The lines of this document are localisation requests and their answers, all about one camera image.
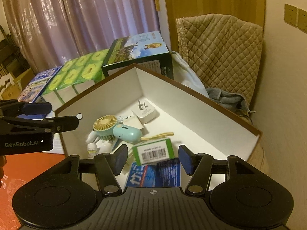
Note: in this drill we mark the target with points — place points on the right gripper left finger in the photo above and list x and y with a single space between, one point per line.
106 167

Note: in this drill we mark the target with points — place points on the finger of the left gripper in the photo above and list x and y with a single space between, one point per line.
14 107
55 124

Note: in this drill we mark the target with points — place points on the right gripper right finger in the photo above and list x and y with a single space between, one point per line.
200 167

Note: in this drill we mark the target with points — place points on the white pill bottle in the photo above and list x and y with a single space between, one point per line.
92 150

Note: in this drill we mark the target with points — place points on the blue white medicine box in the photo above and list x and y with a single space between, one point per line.
168 173

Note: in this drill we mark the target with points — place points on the mint handheld fan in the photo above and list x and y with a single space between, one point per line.
108 128

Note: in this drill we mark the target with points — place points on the green white spray box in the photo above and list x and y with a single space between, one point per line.
153 151

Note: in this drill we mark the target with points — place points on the white plug adapter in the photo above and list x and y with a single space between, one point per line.
131 121

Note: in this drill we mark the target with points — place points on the white smart socket cube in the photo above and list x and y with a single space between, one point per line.
144 111

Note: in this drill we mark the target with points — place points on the dark spray bottle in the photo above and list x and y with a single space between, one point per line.
104 146

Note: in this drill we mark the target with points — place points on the white hair claw clip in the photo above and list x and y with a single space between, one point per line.
92 137

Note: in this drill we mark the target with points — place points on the clear blue floss case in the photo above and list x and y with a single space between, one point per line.
141 176

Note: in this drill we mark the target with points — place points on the brown cardboard box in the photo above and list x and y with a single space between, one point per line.
12 87

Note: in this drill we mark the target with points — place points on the blue flat puzzle box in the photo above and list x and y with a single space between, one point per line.
33 91

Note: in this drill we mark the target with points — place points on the red Motul cardboard mat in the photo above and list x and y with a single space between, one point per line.
17 172

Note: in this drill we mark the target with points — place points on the black folding cart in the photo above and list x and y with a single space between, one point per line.
12 60

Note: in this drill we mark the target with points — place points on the brown open storage box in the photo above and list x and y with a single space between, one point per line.
195 121

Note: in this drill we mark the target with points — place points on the grey towel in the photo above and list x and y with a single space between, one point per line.
231 101

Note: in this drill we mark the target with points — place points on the green tissue pack bundle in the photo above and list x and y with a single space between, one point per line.
75 77

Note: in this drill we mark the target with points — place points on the pink curtain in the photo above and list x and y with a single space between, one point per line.
51 32

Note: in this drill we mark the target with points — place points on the quilted beige chair cover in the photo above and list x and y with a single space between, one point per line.
224 51

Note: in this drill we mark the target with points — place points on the green landscape milk carton box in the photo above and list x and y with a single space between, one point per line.
148 50

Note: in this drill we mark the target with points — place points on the wooden door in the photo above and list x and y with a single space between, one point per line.
246 10

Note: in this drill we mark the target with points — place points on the wall socket plates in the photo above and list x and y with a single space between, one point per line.
296 17

